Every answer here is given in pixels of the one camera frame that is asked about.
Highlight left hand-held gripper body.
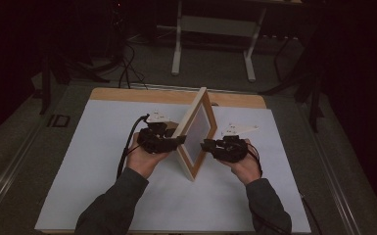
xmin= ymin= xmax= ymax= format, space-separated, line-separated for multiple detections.
xmin=136 ymin=111 xmax=179 ymax=155

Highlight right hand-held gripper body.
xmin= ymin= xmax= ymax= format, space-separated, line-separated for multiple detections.
xmin=209 ymin=122 xmax=260 ymax=164

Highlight wooden picture frame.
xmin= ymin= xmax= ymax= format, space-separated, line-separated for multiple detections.
xmin=170 ymin=86 xmax=219 ymax=182

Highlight person's left hand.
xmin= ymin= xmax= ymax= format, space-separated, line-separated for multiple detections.
xmin=124 ymin=131 xmax=171 ymax=180

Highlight person's right hand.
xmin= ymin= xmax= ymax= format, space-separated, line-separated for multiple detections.
xmin=219 ymin=138 xmax=263 ymax=187

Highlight white paper sheet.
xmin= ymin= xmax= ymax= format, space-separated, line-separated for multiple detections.
xmin=34 ymin=99 xmax=312 ymax=234

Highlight black metal stand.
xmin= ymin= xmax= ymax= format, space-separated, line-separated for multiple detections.
xmin=38 ymin=48 xmax=111 ymax=116
xmin=259 ymin=32 xmax=326 ymax=134

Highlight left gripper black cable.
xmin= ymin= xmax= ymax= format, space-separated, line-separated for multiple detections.
xmin=116 ymin=113 xmax=151 ymax=180

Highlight black floor cables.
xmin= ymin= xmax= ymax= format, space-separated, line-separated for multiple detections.
xmin=117 ymin=41 xmax=150 ymax=90

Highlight white metal desk frame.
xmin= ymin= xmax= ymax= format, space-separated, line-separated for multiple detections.
xmin=156 ymin=0 xmax=304 ymax=83

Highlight black floor bracket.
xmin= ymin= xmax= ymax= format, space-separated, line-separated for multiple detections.
xmin=46 ymin=114 xmax=71 ymax=128

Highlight metal floor rail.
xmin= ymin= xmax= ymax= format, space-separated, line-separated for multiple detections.
xmin=297 ymin=100 xmax=364 ymax=235
xmin=0 ymin=116 xmax=48 ymax=224

